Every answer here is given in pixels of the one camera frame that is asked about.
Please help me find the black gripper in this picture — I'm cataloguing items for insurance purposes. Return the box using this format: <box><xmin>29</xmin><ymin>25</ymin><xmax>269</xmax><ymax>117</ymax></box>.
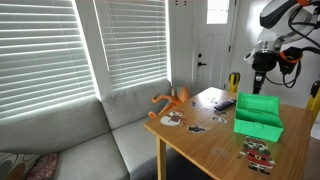
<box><xmin>252</xmin><ymin>49</ymin><xmax>278</xmax><ymax>95</ymax></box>

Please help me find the green plastic lunchbox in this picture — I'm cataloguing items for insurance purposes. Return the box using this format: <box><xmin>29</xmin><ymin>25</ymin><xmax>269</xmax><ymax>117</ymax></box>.
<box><xmin>233</xmin><ymin>92</ymin><xmax>285</xmax><ymax>143</ymax></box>

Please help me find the black remote control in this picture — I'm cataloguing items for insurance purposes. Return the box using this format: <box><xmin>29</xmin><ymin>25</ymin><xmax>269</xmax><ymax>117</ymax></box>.
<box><xmin>213</xmin><ymin>98</ymin><xmax>238</xmax><ymax>112</ymax></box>

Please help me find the white entry door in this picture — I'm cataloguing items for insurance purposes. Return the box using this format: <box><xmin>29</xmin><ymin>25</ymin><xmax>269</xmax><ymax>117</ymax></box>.
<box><xmin>192</xmin><ymin>0</ymin><xmax>238</xmax><ymax>95</ymax></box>

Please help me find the santa pirate sticker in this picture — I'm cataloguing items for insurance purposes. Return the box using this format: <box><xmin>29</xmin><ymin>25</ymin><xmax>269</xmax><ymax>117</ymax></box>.
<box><xmin>238</xmin><ymin>135</ymin><xmax>277</xmax><ymax>176</ymax></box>

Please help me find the dark figure sticker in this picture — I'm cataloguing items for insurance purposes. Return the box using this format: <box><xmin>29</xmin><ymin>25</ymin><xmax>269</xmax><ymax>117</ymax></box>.
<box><xmin>187</xmin><ymin>124</ymin><xmax>207</xmax><ymax>134</ymax></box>

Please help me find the orange octopus plush toy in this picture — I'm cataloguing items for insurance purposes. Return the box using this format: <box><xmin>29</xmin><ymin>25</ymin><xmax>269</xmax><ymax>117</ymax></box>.
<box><xmin>148</xmin><ymin>84</ymin><xmax>192</xmax><ymax>119</ymax></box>

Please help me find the snowman sticker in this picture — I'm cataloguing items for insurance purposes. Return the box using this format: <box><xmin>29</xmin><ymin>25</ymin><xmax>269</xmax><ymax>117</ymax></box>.
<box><xmin>159</xmin><ymin>109</ymin><xmax>186</xmax><ymax>128</ymax></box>

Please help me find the white window blind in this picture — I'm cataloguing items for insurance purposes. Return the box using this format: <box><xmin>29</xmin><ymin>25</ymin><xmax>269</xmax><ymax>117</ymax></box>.
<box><xmin>0</xmin><ymin>0</ymin><xmax>97</xmax><ymax>121</ymax></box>
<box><xmin>94</xmin><ymin>0</ymin><xmax>169</xmax><ymax>90</ymax></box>

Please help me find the grey sectional sofa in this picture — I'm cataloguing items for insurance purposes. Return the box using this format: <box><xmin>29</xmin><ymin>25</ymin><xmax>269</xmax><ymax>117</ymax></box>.
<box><xmin>0</xmin><ymin>78</ymin><xmax>174</xmax><ymax>180</ymax></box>

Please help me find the red patterned cushion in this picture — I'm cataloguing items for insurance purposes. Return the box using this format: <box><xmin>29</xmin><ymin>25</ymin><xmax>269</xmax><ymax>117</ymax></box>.
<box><xmin>25</xmin><ymin>152</ymin><xmax>60</xmax><ymax>180</ymax></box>

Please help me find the oval patterned cushion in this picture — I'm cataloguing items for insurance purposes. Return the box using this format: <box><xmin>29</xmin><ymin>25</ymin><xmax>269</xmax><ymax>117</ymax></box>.
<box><xmin>0</xmin><ymin>151</ymin><xmax>41</xmax><ymax>180</ymax></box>

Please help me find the yellow black post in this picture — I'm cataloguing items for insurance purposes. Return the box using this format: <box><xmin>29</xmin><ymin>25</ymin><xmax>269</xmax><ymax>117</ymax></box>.
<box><xmin>228</xmin><ymin>71</ymin><xmax>241</xmax><ymax>94</ymax></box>
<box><xmin>305</xmin><ymin>79</ymin><xmax>320</xmax><ymax>122</ymax></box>

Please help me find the wrist camera with orange mount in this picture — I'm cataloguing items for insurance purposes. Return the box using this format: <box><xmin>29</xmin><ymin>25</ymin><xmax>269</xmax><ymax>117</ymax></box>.
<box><xmin>278</xmin><ymin>46</ymin><xmax>304</xmax><ymax>75</ymax></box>

